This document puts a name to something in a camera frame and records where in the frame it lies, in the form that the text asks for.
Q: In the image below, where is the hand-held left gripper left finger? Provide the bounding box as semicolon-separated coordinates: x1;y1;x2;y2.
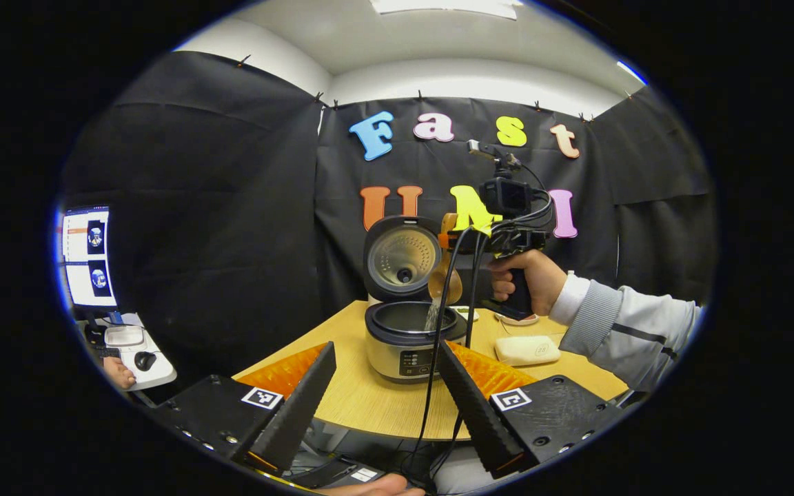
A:
152;341;338;476

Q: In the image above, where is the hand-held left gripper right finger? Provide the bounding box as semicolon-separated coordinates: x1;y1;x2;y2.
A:
437;340;629;479

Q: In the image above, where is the wooden spoon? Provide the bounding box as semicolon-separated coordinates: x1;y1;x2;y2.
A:
427;213;464;306

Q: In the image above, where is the clear box of white rice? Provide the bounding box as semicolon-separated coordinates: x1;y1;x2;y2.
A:
493;335;562;367

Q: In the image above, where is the silver black rice cooker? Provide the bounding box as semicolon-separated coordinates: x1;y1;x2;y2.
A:
363;216;470;384

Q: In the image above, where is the white side table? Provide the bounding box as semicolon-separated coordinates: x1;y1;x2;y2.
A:
87;313;179;392

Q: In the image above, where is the small ceiling light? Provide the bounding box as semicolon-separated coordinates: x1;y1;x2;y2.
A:
616;60;648;86

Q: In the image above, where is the white flat device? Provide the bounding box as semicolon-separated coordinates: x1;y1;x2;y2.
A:
104;325;146;349

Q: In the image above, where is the black backdrop cloth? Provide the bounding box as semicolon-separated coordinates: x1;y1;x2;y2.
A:
59;50;718;386

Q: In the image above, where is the large ceiling light panel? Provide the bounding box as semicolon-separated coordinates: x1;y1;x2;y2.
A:
369;0;525;20

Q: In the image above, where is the computer monitor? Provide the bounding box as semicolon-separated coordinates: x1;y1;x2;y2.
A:
59;205;119;311

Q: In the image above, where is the black cable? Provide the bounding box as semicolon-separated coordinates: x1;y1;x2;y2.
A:
407;224;556;483

